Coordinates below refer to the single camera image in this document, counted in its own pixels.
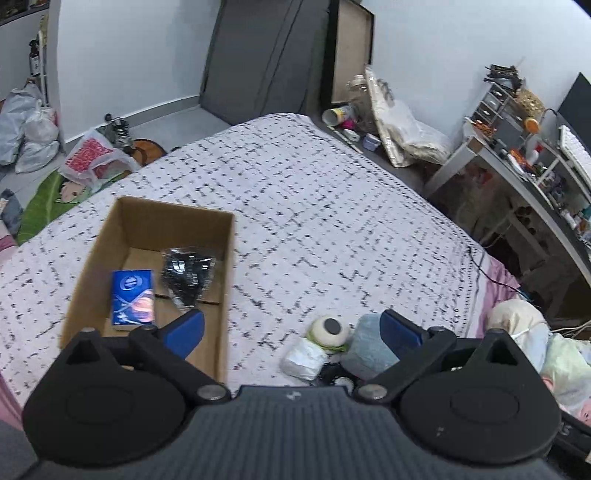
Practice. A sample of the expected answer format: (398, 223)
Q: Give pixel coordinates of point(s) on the dark grey wardrobe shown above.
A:
(263, 55)

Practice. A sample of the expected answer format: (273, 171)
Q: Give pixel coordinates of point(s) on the brown round mat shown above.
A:
(150, 151)

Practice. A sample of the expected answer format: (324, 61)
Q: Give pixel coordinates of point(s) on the green leaf cartoon rug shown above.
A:
(41, 203)

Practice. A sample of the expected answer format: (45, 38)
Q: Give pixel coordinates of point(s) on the white plastic packet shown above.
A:
(302, 360)

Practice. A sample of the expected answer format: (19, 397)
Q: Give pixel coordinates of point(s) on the white keyboard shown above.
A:
(577, 152)

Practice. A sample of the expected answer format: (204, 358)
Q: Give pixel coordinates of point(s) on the brown cardboard box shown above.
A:
(138, 221)

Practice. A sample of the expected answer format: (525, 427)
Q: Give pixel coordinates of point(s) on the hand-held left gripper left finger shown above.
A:
(187, 330)

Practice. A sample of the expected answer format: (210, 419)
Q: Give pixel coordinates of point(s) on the pink patterned blanket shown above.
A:
(7, 242)

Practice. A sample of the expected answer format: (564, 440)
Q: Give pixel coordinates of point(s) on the red patterned plastic bag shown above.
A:
(90, 157)

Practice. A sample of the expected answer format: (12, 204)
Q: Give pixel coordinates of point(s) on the black monitor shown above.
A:
(577, 106)

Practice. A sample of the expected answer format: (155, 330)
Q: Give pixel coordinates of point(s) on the patterned paper cup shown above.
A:
(334, 115)

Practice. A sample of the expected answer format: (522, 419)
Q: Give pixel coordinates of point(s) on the grey desk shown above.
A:
(494, 161)

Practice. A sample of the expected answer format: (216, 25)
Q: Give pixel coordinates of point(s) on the light blue plush toy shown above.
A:
(364, 346)

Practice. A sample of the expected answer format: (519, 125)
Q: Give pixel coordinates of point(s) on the grey drawer organizer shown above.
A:
(496, 104)

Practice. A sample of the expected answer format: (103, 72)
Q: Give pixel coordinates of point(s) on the blue tissue pack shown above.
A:
(134, 295)

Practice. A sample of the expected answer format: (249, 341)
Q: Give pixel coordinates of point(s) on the green frog plush toy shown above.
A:
(330, 332)

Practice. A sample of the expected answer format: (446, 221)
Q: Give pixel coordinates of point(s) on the black plastic bag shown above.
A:
(187, 277)

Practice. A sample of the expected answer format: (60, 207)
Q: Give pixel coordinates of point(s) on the flat white plastic bag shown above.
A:
(39, 157)

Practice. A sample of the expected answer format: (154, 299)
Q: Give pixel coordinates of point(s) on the small white plastic bag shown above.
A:
(41, 127)

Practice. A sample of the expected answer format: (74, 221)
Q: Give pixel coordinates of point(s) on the orange ball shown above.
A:
(532, 125)

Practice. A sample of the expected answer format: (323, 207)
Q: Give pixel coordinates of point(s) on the grey sneakers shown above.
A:
(117, 131)

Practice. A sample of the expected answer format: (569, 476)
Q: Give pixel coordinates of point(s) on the black framed board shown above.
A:
(353, 46)

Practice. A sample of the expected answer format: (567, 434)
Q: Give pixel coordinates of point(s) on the light green cloth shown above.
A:
(568, 364)

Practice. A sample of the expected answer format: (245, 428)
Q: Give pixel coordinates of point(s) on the pastel bundled cloth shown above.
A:
(512, 318)

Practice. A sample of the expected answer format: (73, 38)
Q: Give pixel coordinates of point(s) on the small purple box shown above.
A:
(371, 142)

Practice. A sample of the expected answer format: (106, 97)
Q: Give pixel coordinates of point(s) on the clear glass jar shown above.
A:
(360, 101)

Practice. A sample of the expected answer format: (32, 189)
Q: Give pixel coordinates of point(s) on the white black-patterned bedspread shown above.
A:
(300, 198)

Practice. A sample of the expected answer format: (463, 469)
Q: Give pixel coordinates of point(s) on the pillow in plastic bag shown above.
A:
(406, 129)

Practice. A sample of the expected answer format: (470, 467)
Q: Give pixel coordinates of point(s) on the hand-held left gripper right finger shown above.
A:
(399, 330)

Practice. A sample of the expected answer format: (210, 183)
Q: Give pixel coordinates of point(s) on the large grey-white plastic bag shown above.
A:
(14, 124)

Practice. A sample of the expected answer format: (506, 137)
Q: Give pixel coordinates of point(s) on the woven basket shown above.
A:
(530, 102)

